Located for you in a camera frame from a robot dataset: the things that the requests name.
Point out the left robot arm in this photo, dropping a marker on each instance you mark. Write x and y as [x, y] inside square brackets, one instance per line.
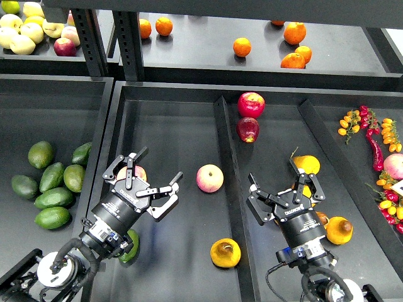
[62, 274]

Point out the orange on shelf front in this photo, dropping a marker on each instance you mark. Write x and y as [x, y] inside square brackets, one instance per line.
[293, 61]

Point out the black shelf upright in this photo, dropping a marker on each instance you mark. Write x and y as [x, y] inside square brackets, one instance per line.
[87, 26]
[129, 40]

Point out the orange cherry tomato bunch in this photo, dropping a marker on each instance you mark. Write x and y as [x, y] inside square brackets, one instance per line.
[349, 125]

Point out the black shelf upright right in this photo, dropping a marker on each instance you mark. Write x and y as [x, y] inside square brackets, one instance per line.
[129, 40]

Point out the yellow pear with stem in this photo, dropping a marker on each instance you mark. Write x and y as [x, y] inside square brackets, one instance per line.
[309, 163]

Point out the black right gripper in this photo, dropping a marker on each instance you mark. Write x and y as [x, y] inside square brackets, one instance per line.
[299, 223]

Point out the green avocado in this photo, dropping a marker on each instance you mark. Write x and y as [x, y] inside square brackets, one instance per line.
[127, 257]
[52, 177]
[59, 196]
[74, 177]
[52, 218]
[41, 155]

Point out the red apple on shelf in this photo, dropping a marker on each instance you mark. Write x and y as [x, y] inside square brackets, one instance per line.
[64, 47]

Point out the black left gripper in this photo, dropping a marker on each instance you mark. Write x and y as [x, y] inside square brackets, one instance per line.
[121, 207]

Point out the pink apple on shelf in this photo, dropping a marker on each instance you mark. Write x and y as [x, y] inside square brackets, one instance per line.
[70, 32]

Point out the dark red apple lower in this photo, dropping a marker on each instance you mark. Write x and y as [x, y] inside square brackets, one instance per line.
[247, 129]

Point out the orange on shelf left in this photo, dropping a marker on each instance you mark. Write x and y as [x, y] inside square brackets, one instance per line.
[145, 28]

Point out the red chili pepper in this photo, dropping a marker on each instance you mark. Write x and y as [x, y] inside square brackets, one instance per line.
[376, 151]

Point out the black shelf upright left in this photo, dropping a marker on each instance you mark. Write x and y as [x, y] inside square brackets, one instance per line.
[87, 26]

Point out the black bin divider left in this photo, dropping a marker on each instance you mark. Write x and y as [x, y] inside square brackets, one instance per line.
[235, 201]

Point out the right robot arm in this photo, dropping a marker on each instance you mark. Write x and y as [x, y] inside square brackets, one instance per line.
[319, 282]

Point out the white price label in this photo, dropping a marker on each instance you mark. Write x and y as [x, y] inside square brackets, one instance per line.
[398, 187]

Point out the pink apple centre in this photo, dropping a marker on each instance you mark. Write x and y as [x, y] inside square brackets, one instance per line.
[209, 178]

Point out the pink apple left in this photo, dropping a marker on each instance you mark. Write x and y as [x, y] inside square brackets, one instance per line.
[139, 172]

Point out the orange on shelf right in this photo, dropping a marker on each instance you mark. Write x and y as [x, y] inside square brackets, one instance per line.
[305, 52]

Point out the dark avocado far left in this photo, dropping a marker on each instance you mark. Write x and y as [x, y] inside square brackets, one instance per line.
[24, 186]

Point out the pink peach right edge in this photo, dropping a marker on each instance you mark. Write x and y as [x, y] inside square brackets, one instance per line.
[392, 165]

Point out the dark avocado top right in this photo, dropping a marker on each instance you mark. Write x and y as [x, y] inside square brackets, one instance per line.
[81, 154]

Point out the red cherry tomato bunch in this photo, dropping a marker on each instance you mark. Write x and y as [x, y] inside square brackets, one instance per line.
[369, 120]

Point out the orange tomato bunch right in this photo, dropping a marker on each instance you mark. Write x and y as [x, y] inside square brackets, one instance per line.
[390, 135]

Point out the red apple upper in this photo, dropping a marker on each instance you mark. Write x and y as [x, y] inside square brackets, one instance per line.
[251, 105]

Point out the green avocado bottom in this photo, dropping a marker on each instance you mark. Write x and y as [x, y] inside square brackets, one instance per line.
[52, 218]

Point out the dark avocado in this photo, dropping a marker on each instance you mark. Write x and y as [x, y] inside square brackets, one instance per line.
[81, 154]
[24, 186]

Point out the mixed cherry tomatoes lower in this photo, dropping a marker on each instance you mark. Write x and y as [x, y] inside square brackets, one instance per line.
[388, 201]

